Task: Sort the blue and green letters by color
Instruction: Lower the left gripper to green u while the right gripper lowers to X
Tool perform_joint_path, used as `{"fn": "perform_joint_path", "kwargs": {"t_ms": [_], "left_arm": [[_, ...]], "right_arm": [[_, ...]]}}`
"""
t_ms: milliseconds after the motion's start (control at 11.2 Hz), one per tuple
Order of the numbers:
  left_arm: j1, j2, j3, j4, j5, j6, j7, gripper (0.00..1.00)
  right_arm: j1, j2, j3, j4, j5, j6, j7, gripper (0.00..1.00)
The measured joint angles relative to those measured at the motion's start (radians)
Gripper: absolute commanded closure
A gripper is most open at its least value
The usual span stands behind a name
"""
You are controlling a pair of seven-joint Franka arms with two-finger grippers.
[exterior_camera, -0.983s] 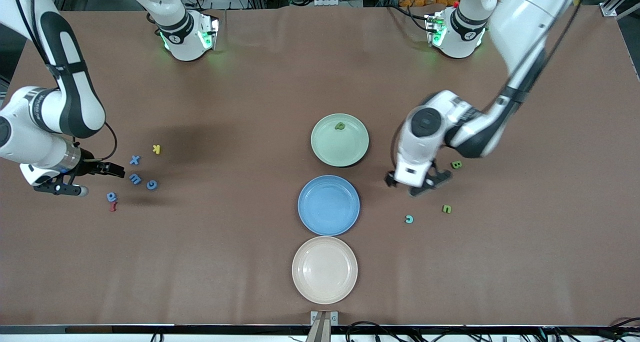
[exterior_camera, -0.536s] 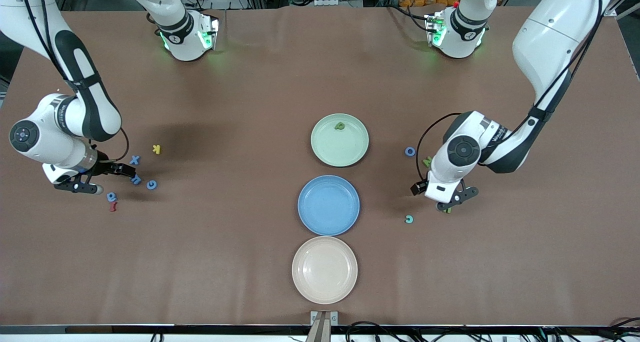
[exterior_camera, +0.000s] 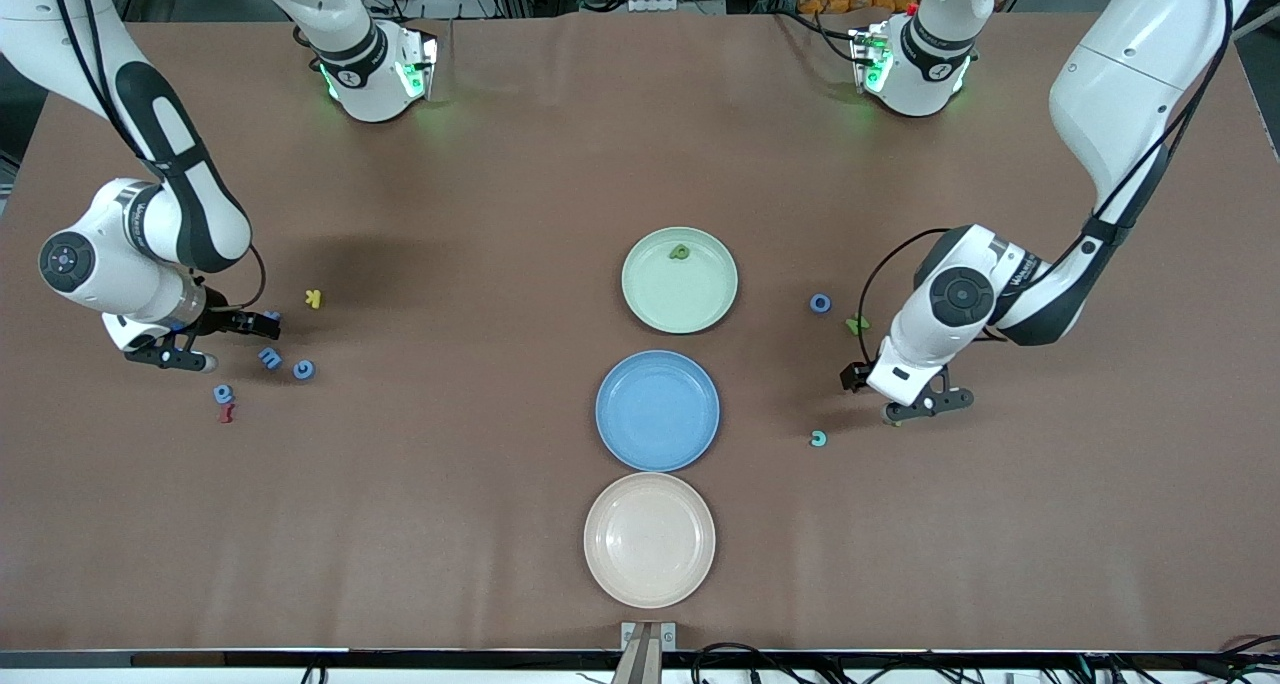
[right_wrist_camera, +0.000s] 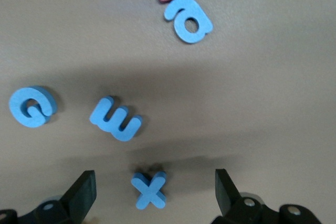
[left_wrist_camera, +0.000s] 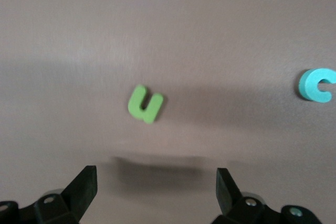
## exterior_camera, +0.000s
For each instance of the green letter N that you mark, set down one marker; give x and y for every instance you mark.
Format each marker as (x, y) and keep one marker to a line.
(855, 325)

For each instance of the blue letter O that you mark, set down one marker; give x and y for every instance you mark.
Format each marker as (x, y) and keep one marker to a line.
(813, 303)

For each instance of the silver aluminium frame bar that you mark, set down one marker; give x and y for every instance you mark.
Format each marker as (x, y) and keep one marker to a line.
(1262, 14)

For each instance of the long white power strip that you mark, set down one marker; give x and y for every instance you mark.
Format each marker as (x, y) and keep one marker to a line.
(680, 4)

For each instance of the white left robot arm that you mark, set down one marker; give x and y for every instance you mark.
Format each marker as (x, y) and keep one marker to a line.
(1130, 84)

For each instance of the blue letter G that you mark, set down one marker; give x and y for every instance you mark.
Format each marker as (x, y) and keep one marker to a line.
(298, 372)

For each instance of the brown table cover sheet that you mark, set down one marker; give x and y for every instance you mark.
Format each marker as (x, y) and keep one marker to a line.
(500, 214)

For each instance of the pale green plate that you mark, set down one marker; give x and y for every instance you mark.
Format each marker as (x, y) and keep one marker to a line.
(680, 299)

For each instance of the metal table bracket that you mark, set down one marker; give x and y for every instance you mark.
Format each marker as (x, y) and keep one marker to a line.
(648, 654)

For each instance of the beige plate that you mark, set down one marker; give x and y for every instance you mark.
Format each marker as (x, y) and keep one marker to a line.
(650, 539)

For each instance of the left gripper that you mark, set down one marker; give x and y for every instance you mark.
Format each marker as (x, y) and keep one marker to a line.
(855, 375)

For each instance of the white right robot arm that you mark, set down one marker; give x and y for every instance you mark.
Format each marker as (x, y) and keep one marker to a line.
(100, 264)

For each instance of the blue letter E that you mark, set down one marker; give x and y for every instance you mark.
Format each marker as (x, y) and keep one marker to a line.
(268, 361)

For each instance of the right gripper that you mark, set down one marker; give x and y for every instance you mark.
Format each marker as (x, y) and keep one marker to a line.
(226, 321)

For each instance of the blue letter Q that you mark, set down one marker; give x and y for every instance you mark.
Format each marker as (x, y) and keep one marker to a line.
(218, 392)

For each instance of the blue plate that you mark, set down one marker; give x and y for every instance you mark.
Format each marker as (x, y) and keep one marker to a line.
(657, 414)

